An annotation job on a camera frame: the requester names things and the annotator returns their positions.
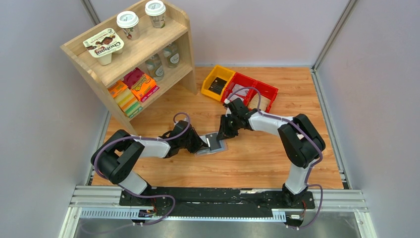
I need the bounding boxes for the colourful sponge stack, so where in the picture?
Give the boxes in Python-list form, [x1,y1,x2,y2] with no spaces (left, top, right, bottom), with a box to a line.
[108,80,142,118]

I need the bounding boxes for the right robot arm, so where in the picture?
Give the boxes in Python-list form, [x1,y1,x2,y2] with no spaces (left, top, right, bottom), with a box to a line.
[216,99,326,208]

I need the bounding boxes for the dark grey credit card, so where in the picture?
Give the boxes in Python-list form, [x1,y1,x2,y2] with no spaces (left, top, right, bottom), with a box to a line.
[205,132,224,153]

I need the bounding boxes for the purple cable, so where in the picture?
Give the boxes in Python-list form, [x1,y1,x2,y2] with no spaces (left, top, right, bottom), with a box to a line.
[224,86,325,230]
[94,112,192,227]

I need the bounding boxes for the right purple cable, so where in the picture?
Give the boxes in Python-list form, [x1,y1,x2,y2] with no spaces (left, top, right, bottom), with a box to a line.
[224,86,325,230]

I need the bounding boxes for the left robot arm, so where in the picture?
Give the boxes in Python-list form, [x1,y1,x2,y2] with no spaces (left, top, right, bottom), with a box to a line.
[91,120,209,206]

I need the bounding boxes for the black cards in bin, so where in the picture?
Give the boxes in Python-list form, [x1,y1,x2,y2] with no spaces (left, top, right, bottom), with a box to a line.
[208,77,227,95]

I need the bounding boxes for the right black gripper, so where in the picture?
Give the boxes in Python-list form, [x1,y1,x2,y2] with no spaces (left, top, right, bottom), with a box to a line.
[216,115,240,141]

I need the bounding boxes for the right red plastic bin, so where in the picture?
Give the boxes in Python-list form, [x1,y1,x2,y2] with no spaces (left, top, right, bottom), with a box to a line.
[245,81,278,113]

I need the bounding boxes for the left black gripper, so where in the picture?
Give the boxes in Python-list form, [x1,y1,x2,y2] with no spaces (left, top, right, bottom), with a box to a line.
[179,127,210,154]

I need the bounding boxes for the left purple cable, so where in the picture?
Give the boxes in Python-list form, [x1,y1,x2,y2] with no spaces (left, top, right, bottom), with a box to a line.
[94,112,192,227]

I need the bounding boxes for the glass jar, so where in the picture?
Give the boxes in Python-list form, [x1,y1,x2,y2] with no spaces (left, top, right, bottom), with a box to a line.
[145,54,164,82]
[163,42,180,68]

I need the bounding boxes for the left glass jar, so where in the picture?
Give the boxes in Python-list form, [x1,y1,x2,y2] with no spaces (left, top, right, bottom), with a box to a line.
[145,54,164,82]

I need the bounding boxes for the red plastic bin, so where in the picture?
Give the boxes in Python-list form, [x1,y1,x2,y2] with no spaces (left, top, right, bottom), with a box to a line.
[245,81,278,113]
[220,73,257,103]

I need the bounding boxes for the right paper coffee cup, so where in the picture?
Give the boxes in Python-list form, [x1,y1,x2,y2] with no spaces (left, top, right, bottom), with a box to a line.
[145,0,166,29]

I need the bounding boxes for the paper coffee cup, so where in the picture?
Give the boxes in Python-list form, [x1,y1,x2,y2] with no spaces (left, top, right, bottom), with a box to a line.
[116,11,140,40]
[145,0,166,29]

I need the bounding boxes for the tan cards in bin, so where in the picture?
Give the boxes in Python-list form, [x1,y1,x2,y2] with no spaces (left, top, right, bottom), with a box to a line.
[248,94,270,112]

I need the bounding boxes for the right glass jar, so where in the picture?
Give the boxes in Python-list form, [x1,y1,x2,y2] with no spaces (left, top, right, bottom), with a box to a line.
[163,42,180,68]

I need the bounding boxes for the white cards in bin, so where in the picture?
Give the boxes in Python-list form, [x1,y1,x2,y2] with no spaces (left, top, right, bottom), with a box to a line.
[229,84,249,101]

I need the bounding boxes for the Chobani yogurt cup pack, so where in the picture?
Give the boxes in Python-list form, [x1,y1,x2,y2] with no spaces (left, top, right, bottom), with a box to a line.
[83,28,124,65]

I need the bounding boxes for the middle red plastic bin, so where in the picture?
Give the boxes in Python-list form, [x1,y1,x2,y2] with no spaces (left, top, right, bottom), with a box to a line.
[220,73,257,103]

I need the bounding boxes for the left paper coffee cup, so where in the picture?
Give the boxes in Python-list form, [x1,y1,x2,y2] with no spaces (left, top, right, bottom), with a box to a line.
[116,11,140,40]

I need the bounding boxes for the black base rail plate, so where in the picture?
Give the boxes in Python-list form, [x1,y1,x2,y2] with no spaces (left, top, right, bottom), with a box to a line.
[119,187,315,218]

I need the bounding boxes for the yellow plastic bin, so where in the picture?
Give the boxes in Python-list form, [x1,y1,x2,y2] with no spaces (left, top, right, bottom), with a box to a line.
[201,65,236,102]

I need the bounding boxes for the orange snack box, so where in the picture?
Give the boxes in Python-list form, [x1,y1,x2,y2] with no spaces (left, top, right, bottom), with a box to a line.
[130,74,158,102]

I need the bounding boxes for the beige card holder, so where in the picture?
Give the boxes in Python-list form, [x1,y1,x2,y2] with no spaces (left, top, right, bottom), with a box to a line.
[194,132,228,157]

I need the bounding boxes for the magenta snack box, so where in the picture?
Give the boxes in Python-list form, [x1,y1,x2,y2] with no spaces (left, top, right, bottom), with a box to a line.
[123,68,159,97]

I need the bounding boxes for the wooden shelf unit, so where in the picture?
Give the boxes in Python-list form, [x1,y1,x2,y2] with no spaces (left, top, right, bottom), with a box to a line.
[61,0,198,134]

